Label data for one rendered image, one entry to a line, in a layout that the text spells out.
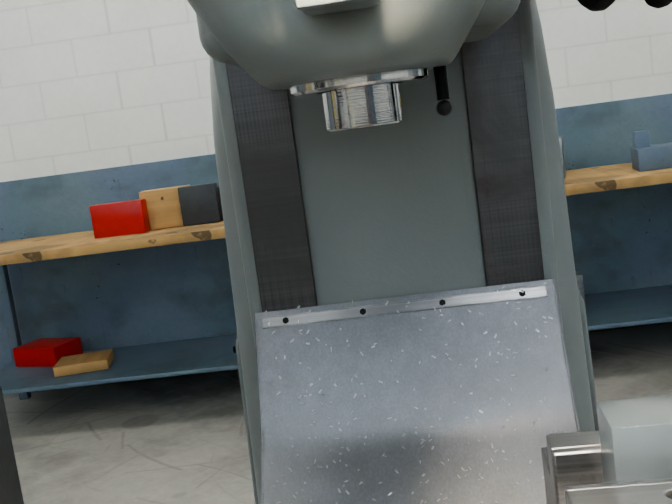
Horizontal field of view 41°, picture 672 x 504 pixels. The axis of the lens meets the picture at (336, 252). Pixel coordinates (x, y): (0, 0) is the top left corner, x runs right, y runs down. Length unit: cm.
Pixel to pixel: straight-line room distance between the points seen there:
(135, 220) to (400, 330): 351
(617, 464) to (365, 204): 45
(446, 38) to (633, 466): 28
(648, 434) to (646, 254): 440
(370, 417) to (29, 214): 438
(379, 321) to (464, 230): 13
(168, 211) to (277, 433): 355
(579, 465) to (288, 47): 35
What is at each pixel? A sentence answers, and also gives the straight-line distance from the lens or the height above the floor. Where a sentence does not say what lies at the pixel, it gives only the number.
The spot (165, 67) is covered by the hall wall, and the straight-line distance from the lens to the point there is 493.
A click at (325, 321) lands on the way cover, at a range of 94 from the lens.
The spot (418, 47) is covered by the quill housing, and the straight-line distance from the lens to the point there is 49.
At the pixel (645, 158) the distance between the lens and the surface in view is 427.
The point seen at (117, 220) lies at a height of 96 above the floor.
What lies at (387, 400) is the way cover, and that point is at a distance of 92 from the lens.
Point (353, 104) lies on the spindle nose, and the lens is 54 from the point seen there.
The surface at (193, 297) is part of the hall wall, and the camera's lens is 498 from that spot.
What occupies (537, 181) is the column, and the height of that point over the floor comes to 120.
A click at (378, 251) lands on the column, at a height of 114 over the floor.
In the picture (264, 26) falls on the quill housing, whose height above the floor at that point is 134.
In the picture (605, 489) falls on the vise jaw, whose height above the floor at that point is 105.
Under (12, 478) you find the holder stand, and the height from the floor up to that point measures 105.
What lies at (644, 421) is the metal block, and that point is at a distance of 59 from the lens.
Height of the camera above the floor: 129
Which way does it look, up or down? 8 degrees down
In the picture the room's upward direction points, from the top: 8 degrees counter-clockwise
